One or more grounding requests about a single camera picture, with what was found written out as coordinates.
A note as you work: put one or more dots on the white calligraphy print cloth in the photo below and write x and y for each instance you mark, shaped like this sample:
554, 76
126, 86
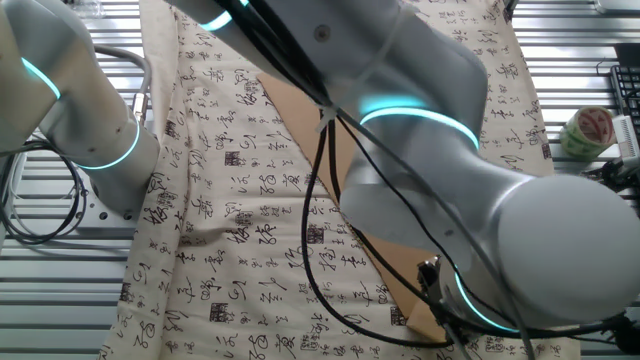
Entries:
225, 280

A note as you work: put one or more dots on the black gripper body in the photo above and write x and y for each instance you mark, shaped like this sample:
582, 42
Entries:
431, 277

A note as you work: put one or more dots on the brown cardboard sheet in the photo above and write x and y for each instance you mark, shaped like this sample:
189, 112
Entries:
300, 120

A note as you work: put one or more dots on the silver finned camera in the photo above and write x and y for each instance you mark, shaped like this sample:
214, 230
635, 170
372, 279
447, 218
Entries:
627, 137

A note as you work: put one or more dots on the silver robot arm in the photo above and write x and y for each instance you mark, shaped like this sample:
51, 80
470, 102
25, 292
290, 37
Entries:
565, 250

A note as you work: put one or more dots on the black foam microphone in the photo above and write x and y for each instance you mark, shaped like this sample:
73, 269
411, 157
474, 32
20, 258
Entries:
630, 340

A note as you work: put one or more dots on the grey flat device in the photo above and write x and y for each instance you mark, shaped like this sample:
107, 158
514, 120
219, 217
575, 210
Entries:
617, 5

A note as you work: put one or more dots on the black computer keyboard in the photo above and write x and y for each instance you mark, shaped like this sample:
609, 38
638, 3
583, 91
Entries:
627, 92

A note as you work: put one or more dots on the light wooden block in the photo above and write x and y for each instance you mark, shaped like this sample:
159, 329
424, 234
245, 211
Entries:
425, 325

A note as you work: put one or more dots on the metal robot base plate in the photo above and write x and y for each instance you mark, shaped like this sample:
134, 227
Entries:
105, 216

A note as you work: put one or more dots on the clear plastic bag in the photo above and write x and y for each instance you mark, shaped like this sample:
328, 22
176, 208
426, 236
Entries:
82, 5

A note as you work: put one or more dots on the white zip tie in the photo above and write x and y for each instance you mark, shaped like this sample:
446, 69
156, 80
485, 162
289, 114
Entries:
325, 117

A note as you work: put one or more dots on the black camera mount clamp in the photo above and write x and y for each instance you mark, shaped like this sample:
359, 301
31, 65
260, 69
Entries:
615, 172

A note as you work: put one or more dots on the clear packing tape roll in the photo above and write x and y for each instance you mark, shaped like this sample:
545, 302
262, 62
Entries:
587, 132

